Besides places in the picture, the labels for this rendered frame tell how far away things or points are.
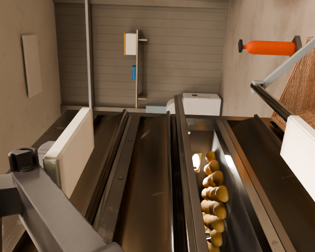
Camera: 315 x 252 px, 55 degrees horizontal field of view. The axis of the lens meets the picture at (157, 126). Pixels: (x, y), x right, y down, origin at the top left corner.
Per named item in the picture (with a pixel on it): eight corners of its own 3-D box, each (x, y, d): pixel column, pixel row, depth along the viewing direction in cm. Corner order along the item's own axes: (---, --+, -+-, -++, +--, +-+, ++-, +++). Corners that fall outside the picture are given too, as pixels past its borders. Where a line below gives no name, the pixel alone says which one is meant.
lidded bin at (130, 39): (138, 32, 752) (126, 32, 752) (136, 33, 711) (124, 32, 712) (137, 53, 768) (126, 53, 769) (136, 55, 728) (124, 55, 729)
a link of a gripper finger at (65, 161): (63, 212, 15) (48, 212, 15) (94, 147, 21) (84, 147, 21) (57, 158, 14) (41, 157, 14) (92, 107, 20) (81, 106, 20)
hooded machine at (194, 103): (219, 92, 792) (166, 90, 794) (223, 98, 736) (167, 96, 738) (217, 119, 816) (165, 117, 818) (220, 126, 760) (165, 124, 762)
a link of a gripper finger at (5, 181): (33, 223, 13) (-37, 220, 13) (68, 164, 18) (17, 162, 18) (28, 194, 12) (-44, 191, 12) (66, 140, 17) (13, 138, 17)
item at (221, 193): (216, 290, 159) (205, 290, 159) (205, 228, 203) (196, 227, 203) (230, 192, 136) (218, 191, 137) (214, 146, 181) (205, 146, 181)
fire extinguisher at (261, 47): (294, 35, 351) (237, 33, 351) (305, 36, 324) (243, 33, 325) (290, 60, 360) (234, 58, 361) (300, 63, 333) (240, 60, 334)
